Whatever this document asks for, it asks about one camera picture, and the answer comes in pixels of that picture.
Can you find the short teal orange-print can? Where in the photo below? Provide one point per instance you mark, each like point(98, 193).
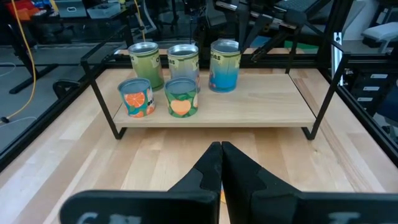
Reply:
point(136, 99)

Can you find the tall grey tin can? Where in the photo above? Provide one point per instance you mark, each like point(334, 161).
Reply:
point(183, 65)

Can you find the wooden shelf with black legs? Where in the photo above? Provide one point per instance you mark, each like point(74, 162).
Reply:
point(248, 102)

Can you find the black frame clamp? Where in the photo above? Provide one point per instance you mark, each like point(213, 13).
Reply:
point(62, 85)

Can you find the tall green tin can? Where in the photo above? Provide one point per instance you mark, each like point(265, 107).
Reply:
point(147, 68)

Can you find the black desk leg frame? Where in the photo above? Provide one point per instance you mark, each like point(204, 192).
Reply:
point(31, 80)

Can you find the white padded seat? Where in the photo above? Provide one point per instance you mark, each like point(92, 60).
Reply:
point(379, 34)

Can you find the black case with white labels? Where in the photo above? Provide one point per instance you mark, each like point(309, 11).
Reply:
point(370, 93)

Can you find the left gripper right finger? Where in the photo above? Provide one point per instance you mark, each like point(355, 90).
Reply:
point(248, 199)

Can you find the tall blue yellow tin can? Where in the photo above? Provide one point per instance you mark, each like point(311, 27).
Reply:
point(224, 71)

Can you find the clear plastic storage bin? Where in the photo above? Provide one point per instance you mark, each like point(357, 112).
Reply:
point(104, 11)

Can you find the silver metal bracket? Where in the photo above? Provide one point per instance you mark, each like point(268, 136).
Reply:
point(336, 59)

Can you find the grey plastic storage bin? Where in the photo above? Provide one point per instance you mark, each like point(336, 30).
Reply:
point(71, 8)

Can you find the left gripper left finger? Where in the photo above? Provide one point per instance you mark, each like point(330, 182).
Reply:
point(186, 205)

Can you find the short green peach-print can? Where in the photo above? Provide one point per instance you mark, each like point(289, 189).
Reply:
point(182, 102)

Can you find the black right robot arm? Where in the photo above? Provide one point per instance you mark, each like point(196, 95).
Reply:
point(273, 40)

